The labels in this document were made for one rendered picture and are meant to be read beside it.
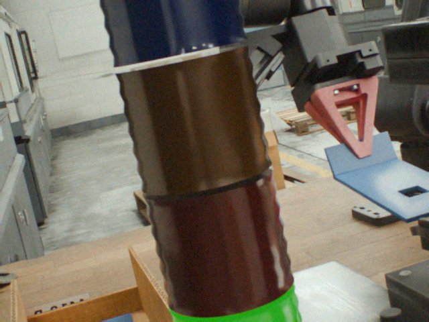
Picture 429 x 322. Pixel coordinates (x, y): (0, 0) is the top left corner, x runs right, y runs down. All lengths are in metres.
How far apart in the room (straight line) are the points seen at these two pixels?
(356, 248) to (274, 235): 0.58
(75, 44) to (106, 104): 1.06
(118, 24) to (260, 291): 0.08
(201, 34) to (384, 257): 0.58
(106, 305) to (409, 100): 0.41
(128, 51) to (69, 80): 11.00
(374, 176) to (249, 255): 0.49
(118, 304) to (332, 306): 0.22
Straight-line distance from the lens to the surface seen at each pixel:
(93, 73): 11.19
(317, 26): 0.71
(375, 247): 0.77
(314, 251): 0.78
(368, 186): 0.65
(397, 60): 0.44
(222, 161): 0.18
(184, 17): 0.18
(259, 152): 0.19
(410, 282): 0.45
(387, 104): 0.85
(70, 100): 11.19
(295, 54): 0.71
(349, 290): 0.62
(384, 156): 0.71
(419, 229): 0.55
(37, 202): 5.09
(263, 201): 0.19
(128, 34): 0.18
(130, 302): 0.70
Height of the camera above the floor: 1.16
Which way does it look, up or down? 11 degrees down
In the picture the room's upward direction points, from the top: 12 degrees counter-clockwise
